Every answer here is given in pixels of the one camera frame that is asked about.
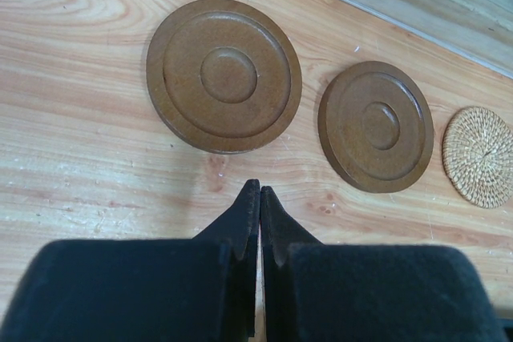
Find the brown wooden saucer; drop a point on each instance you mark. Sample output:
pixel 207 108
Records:
pixel 223 76
pixel 375 127

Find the wooden clothes rack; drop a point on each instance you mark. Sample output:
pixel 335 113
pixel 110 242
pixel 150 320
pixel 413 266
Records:
pixel 480 30

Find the left woven rattan coaster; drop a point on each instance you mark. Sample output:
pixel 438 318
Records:
pixel 477 156

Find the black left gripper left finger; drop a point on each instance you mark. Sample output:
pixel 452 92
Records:
pixel 198 289

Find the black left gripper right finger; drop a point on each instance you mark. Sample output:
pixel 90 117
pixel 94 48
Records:
pixel 344 292

